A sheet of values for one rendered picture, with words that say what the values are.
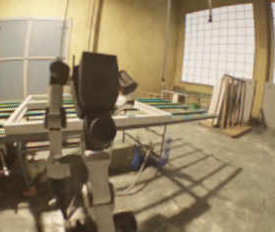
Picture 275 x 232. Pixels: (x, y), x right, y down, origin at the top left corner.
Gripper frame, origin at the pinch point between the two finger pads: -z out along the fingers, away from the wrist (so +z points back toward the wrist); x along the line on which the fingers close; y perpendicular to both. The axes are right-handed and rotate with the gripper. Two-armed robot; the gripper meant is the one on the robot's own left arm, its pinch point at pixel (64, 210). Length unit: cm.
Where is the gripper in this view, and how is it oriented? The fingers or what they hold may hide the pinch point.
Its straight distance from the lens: 92.0
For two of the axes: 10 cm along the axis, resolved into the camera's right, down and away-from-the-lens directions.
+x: -4.7, 1.5, 8.7
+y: -8.8, 0.0, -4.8
